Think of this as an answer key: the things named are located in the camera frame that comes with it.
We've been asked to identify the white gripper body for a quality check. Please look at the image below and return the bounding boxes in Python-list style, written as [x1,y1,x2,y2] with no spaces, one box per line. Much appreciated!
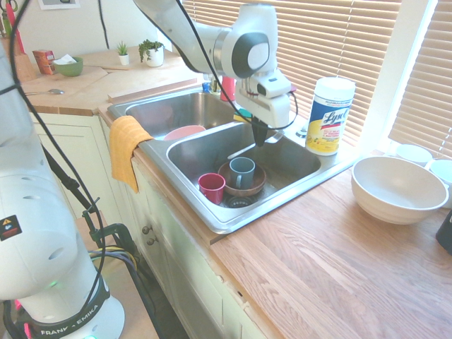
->
[235,88,292,129]

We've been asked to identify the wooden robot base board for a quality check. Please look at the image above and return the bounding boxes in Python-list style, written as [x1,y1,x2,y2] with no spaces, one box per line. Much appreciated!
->
[73,210,160,339]

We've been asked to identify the stainless steel double sink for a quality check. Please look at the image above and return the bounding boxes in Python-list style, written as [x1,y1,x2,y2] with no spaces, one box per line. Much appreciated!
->
[107,86,361,234]

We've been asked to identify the sink drain strainer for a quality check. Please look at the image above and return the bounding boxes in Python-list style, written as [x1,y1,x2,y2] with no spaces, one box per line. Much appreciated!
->
[225,196,254,209]

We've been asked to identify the yellow green sponge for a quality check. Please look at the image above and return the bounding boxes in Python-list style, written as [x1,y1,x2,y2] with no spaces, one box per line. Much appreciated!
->
[232,108,254,124]

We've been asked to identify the chrome faucet base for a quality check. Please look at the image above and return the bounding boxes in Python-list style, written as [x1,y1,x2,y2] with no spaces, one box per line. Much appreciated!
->
[295,116,309,138]

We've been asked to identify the grey mug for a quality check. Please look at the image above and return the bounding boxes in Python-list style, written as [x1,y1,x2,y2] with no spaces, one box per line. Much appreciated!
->
[228,157,256,190]

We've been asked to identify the red bottle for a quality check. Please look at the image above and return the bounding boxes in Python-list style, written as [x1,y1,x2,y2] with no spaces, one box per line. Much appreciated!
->
[220,76,237,102]

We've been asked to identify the Lysol wipes canister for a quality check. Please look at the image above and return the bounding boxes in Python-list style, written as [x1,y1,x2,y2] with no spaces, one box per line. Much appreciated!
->
[305,76,357,157]

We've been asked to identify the brown wooden bowl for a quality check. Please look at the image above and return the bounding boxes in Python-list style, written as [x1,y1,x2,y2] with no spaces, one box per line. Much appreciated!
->
[218,161,268,198]

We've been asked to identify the pink plate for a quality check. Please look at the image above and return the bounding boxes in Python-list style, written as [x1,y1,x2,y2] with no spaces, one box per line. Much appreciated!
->
[162,126,206,142]

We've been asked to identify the red plastic cup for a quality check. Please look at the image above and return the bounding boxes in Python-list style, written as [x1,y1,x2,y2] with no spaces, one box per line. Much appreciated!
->
[197,172,226,205]

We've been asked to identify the trailing potted plant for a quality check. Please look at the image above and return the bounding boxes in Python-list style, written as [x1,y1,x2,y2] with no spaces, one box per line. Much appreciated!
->
[138,38,165,68]

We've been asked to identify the orange dish cloth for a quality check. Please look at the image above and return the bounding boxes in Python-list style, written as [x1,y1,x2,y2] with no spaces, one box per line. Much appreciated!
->
[108,115,155,194]

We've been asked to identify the large cream bowl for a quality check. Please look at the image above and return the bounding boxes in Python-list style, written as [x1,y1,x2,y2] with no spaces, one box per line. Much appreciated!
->
[350,156,449,226]

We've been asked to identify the white ceramic cup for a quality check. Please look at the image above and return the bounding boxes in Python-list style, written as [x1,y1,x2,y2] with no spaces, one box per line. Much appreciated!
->
[395,143,434,167]

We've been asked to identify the small spiky potted plant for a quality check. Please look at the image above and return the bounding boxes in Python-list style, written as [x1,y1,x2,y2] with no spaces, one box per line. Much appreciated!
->
[115,40,131,66]

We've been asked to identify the narrow wooden window blind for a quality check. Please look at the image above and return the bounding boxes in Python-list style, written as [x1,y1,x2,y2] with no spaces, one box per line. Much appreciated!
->
[387,0,452,160]

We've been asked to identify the green metal clamp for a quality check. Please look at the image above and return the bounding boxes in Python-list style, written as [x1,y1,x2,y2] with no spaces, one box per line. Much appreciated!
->
[81,197,137,255]

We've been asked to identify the small white bowls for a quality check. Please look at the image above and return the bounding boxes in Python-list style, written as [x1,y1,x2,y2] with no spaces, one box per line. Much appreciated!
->
[429,158,452,209]

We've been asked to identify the green bowl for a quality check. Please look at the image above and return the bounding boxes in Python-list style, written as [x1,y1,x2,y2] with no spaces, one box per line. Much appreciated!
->
[52,56,85,78]

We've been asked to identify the silver metal spoon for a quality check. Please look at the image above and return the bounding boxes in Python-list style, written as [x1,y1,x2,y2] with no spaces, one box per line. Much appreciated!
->
[23,88,66,97]

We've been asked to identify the white crumpled paper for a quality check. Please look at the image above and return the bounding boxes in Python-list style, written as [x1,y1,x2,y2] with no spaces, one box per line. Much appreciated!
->
[52,54,78,66]

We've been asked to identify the black container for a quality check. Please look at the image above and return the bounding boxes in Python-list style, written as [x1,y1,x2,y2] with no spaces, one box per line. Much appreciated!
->
[435,210,452,255]

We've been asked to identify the orange cardboard box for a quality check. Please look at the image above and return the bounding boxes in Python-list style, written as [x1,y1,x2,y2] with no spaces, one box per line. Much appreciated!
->
[32,49,57,76]

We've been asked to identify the white framed picture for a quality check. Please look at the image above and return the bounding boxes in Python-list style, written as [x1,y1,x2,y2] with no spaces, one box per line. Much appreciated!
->
[37,0,81,11]

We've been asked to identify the wooden knife block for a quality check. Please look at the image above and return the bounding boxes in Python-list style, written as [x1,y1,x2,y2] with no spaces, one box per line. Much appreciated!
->
[12,52,38,83]

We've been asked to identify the coloured cable bundle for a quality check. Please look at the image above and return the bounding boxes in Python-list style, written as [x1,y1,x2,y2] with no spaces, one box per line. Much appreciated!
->
[90,246,156,319]

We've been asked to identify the black camera stand pole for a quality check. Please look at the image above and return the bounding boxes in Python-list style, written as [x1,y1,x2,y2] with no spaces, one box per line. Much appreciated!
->
[42,148,98,213]

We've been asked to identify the pink handled utensil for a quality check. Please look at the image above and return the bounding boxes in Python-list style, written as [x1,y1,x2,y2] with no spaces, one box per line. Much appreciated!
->
[10,6,25,56]

